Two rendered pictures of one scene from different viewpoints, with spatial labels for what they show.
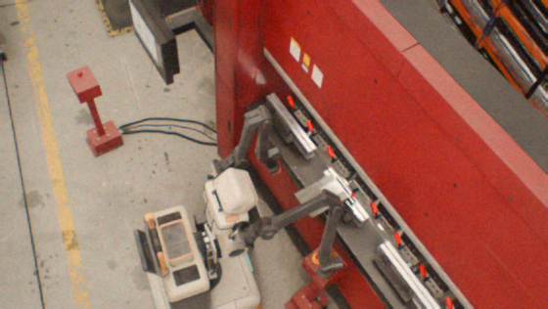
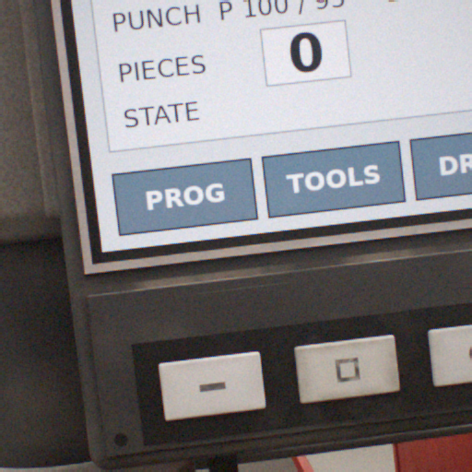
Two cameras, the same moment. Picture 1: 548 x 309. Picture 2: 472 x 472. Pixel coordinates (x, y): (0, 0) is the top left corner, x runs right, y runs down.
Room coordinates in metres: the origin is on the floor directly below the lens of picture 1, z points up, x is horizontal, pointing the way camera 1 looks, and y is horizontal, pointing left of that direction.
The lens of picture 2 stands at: (2.07, 1.33, 1.35)
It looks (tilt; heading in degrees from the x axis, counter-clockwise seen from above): 3 degrees down; 306
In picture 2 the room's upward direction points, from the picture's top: 7 degrees counter-clockwise
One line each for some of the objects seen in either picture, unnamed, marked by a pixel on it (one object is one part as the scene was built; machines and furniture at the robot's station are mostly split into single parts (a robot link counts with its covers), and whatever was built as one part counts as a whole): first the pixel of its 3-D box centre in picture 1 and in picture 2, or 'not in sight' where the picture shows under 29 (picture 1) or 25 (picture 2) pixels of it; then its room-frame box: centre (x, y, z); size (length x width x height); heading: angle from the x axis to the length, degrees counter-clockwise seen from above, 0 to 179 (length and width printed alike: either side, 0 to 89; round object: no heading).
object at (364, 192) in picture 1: (367, 186); not in sight; (1.54, -0.49, 1.26); 0.15 x 0.09 x 0.17; 40
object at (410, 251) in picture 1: (414, 244); not in sight; (1.24, -0.75, 1.26); 0.15 x 0.09 x 0.17; 40
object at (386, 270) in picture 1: (391, 279); not in sight; (1.18, -0.72, 0.89); 0.30 x 0.05 x 0.03; 40
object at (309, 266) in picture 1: (323, 265); not in sight; (1.25, -0.34, 0.75); 0.20 x 0.16 x 0.18; 46
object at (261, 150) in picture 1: (262, 137); not in sight; (1.67, 0.11, 1.40); 0.11 x 0.06 x 0.43; 28
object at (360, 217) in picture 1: (344, 197); not in sight; (1.64, -0.41, 0.92); 0.39 x 0.06 x 0.10; 40
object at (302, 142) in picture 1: (290, 125); not in sight; (2.10, -0.02, 0.92); 0.50 x 0.06 x 0.10; 40
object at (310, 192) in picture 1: (321, 196); not in sight; (1.58, -0.26, 1.00); 0.26 x 0.18 x 0.01; 130
